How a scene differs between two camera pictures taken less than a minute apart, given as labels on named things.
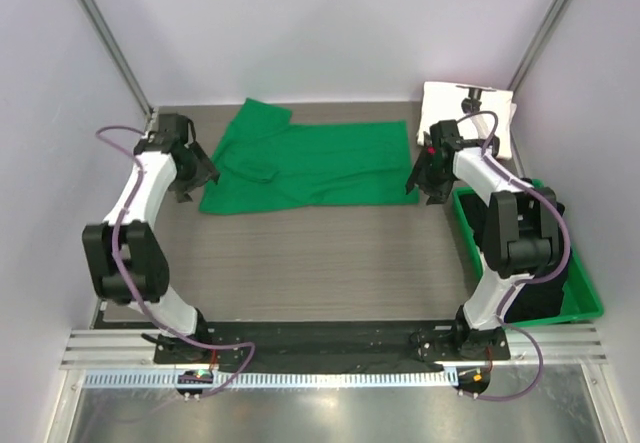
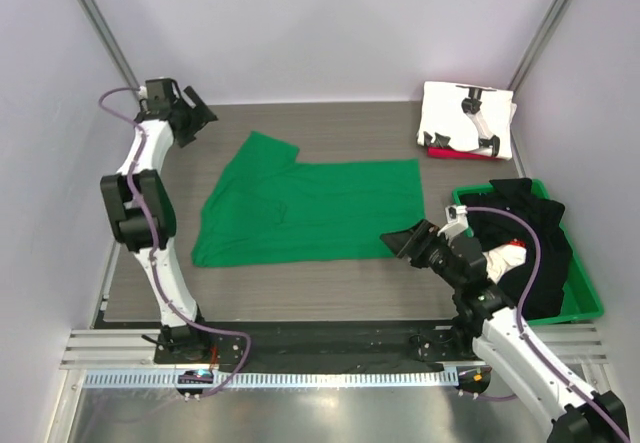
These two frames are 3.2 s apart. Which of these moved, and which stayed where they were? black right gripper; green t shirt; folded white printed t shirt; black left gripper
Moved: green t shirt; black right gripper; black left gripper
Stayed: folded white printed t shirt
